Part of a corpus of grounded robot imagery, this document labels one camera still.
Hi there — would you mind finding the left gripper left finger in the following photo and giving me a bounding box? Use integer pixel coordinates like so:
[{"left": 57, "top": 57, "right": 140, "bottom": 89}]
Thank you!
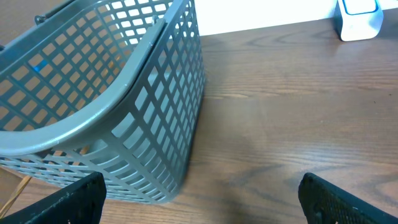
[{"left": 1, "top": 172, "right": 106, "bottom": 224}]

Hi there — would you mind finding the grey plastic basket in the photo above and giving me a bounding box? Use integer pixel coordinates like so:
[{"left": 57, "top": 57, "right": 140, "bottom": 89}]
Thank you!
[{"left": 1, "top": 0, "right": 205, "bottom": 203}]

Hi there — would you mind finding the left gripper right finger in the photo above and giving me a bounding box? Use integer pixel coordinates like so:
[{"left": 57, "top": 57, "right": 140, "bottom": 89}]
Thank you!
[{"left": 298, "top": 172, "right": 397, "bottom": 224}]

